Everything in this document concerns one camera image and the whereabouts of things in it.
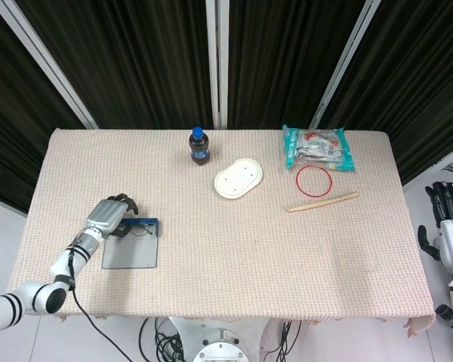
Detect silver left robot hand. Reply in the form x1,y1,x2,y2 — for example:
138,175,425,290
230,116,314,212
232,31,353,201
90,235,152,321
85,193,140,239

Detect thin-rimmed eyeglasses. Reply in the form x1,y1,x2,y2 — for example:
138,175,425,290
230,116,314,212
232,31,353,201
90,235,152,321
119,224,154,238

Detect blue glasses case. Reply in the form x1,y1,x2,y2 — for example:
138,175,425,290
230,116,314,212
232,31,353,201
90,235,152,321
100,217,161,270

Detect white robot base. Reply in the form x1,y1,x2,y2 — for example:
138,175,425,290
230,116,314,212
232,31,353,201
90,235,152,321
169,316,284,362

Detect cola bottle with blue cap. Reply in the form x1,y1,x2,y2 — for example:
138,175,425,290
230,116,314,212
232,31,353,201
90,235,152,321
188,126,212,167

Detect beige waffle tablecloth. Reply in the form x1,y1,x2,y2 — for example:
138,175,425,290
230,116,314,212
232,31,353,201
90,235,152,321
3,127,437,336

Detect white oval plastic tray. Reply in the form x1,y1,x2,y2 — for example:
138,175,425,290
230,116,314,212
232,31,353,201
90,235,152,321
214,158,264,200

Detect wooden stick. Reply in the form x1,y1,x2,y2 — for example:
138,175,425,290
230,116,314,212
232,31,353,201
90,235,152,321
287,192,361,213

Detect black pleated curtain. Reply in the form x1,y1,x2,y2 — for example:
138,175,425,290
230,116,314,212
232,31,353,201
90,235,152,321
0,0,453,214

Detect teal snack bag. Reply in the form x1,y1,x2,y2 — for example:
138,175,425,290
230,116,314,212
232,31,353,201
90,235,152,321
282,124,356,173

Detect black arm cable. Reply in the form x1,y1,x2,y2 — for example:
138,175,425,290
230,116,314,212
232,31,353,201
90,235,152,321
66,248,137,362

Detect black cable bundle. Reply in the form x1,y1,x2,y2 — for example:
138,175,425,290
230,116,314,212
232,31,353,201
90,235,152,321
138,316,186,362
266,319,303,362

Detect white frame post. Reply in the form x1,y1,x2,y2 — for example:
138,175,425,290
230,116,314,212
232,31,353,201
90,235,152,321
205,0,230,129
308,0,382,129
0,0,99,130

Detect red rubber ring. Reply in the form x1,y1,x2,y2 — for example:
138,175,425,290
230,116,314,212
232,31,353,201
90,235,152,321
295,164,333,198

